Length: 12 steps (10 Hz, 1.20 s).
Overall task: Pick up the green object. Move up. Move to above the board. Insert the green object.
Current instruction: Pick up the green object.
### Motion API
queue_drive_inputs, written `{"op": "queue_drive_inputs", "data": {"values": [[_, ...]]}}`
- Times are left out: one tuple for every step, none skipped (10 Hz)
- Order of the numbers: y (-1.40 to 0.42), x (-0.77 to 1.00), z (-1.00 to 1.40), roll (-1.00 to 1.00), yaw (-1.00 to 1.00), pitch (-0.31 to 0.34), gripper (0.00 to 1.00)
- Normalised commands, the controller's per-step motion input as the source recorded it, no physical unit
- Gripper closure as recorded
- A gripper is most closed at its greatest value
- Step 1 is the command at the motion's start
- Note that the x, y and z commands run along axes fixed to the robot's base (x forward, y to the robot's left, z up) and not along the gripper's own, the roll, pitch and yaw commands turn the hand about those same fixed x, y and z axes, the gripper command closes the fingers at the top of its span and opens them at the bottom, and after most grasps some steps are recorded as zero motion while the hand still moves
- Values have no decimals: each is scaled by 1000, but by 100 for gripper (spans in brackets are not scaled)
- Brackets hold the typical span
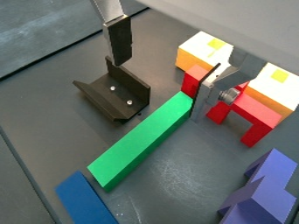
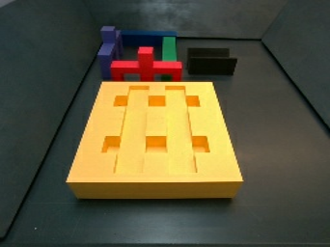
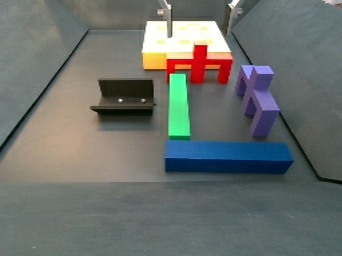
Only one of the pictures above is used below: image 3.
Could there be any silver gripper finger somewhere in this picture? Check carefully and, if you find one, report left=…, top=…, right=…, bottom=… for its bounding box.
left=158, top=0, right=173, bottom=38
left=228, top=0, right=244, bottom=32

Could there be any green long bar block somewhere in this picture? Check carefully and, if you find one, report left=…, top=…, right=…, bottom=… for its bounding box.
left=169, top=74, right=192, bottom=140

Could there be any yellow slotted board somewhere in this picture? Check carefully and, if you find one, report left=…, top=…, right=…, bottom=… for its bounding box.
left=142, top=21, right=232, bottom=70

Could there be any red comb-shaped block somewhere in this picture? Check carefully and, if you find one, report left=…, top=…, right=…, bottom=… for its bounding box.
left=166, top=43, right=233, bottom=84

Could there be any purple comb-shaped block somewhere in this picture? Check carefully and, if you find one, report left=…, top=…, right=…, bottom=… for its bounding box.
left=236, top=65, right=280, bottom=137

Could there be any blue long rectangular block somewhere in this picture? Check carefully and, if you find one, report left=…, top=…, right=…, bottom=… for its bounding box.
left=165, top=140, right=295, bottom=174

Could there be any black angle bracket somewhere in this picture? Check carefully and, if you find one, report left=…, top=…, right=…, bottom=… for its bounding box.
left=90, top=78, right=156, bottom=115

